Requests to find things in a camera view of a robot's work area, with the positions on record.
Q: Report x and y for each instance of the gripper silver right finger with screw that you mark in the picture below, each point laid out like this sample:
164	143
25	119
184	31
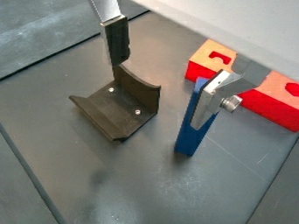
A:
217	92

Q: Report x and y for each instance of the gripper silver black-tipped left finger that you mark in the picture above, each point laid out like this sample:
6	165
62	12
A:
113	29

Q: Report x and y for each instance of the blue rectangular block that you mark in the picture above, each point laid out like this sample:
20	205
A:
189	137

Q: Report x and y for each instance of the red foam shape board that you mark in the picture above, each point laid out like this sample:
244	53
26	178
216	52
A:
273	100

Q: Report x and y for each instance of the black curved holder bracket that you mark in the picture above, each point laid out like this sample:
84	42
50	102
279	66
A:
121	106

